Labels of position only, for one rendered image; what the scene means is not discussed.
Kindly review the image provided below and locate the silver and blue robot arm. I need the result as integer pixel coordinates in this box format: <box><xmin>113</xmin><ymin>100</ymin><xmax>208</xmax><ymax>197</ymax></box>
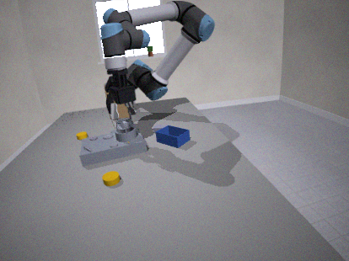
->
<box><xmin>100</xmin><ymin>1</ymin><xmax>215</xmax><ymax>101</ymax></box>

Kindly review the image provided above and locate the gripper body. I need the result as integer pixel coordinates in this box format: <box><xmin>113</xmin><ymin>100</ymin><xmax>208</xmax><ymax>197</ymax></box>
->
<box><xmin>107</xmin><ymin>68</ymin><xmax>136</xmax><ymax>104</ymax></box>

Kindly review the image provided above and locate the yellow short cylinder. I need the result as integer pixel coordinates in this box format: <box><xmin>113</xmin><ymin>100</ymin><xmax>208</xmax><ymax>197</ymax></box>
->
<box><xmin>102</xmin><ymin>171</ymin><xmax>120</xmax><ymax>186</ymax></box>
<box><xmin>76</xmin><ymin>132</ymin><xmax>88</xmax><ymax>140</ymax></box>

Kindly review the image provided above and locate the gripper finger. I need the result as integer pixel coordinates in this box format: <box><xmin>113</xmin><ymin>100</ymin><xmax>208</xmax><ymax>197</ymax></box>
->
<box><xmin>106</xmin><ymin>94</ymin><xmax>119</xmax><ymax>129</ymax></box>
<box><xmin>124</xmin><ymin>101</ymin><xmax>136</xmax><ymax>124</ymax></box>

